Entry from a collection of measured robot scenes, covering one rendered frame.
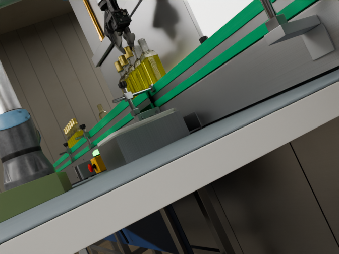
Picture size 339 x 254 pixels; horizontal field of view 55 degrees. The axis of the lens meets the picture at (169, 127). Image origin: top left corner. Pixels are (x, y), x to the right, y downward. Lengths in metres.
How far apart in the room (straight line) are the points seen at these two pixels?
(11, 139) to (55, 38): 3.48
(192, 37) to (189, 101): 0.29
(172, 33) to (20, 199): 0.78
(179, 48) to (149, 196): 1.03
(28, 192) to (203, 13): 0.76
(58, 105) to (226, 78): 3.48
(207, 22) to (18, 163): 0.73
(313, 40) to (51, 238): 0.57
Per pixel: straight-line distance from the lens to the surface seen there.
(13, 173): 1.03
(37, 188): 0.91
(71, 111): 4.18
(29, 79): 4.33
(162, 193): 0.28
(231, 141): 0.30
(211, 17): 1.12
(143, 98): 1.22
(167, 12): 1.29
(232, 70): 0.84
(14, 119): 1.05
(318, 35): 0.68
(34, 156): 1.04
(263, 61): 0.77
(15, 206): 0.93
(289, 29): 0.60
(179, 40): 1.26
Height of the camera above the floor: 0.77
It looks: 2 degrees up
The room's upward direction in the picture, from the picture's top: 25 degrees counter-clockwise
